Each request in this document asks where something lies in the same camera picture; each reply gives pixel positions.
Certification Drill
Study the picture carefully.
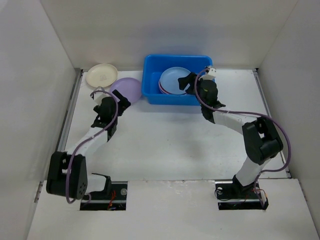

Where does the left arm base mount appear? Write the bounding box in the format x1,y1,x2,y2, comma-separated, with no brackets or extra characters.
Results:
79,181,128,211

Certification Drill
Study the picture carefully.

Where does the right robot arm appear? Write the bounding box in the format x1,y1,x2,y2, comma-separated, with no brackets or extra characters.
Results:
177,67,284,199

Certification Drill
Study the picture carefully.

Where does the blue plate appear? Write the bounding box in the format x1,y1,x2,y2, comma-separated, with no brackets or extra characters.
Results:
158,67,191,95

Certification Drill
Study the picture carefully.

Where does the pink plate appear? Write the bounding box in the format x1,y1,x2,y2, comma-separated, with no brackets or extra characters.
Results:
158,80,186,96

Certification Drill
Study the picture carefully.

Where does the small purple plate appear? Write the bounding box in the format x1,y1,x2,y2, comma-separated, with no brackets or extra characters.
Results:
110,77,142,104

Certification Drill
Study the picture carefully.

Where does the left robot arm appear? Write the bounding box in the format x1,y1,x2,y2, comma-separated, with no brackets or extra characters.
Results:
46,88,131,204

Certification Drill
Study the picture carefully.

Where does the cream plate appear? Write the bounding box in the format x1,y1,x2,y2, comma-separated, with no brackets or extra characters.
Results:
85,63,118,88

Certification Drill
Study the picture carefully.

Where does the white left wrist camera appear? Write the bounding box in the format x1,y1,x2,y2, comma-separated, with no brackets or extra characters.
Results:
92,87,108,105

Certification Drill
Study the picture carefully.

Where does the blue plastic bin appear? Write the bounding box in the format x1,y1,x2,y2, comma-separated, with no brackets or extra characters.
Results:
141,54,213,106

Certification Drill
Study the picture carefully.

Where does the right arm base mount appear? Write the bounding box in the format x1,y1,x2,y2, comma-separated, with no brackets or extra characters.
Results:
214,180,269,211

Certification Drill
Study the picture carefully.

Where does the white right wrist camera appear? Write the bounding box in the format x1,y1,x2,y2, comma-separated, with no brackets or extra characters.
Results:
202,66,217,81

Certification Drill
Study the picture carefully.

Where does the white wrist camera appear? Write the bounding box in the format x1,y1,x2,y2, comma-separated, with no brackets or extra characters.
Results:
92,87,108,105
202,66,217,81

